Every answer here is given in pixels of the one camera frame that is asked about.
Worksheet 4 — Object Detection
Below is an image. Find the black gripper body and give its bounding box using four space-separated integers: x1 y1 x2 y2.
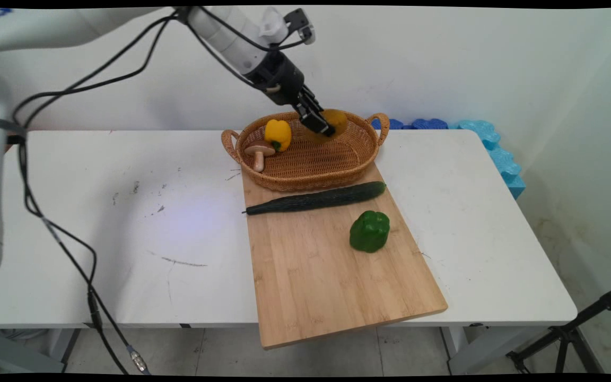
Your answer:
247 50 307 107

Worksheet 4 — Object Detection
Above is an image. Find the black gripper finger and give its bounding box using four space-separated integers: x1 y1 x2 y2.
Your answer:
291 100 334 138
299 86 337 134

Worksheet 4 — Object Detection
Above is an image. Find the orange round fruit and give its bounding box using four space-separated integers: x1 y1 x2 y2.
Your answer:
312 109 349 144

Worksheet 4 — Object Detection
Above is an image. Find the yellow bell pepper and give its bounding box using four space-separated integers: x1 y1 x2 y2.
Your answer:
264 119 293 153

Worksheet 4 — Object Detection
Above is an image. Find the woven wicker basket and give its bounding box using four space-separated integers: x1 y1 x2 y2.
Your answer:
221 110 391 193

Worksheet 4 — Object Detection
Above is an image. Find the brown mushroom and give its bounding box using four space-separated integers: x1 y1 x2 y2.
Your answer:
243 140 277 173

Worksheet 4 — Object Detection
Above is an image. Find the long dark green cucumber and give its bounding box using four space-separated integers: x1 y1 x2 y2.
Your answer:
241 181 387 216

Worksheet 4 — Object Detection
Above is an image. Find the green bell pepper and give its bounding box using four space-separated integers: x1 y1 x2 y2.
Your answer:
349 210 391 254

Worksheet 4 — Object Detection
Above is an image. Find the wooden cutting board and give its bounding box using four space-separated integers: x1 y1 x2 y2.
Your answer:
240 161 449 350

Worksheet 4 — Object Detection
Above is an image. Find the light blue foam mat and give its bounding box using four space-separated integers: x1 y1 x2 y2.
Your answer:
453 119 527 201

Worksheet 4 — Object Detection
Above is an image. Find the white table leg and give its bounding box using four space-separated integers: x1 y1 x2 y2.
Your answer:
0 327 81 375
440 325 550 375

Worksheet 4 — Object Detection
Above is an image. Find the black tripod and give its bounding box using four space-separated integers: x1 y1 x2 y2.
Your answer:
506 281 611 375

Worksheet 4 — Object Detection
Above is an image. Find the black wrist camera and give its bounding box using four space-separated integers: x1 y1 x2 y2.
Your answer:
283 7 317 46

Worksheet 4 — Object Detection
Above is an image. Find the plain black cable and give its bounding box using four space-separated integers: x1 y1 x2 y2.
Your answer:
13 13 126 375

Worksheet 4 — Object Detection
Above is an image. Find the grey strap band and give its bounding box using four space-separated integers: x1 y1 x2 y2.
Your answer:
0 118 28 145

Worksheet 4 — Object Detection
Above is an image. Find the black cable with metal connector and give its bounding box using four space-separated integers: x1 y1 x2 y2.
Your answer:
11 12 151 375

